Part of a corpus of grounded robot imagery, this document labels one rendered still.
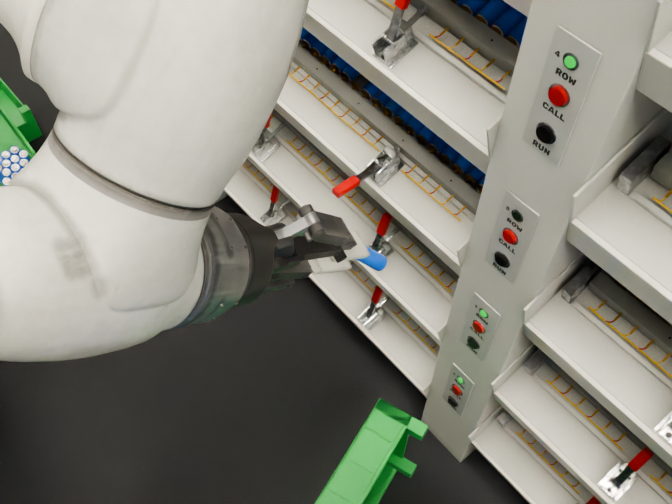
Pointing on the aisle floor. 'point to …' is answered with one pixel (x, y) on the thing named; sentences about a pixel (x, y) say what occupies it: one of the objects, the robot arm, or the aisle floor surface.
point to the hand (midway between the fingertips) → (336, 251)
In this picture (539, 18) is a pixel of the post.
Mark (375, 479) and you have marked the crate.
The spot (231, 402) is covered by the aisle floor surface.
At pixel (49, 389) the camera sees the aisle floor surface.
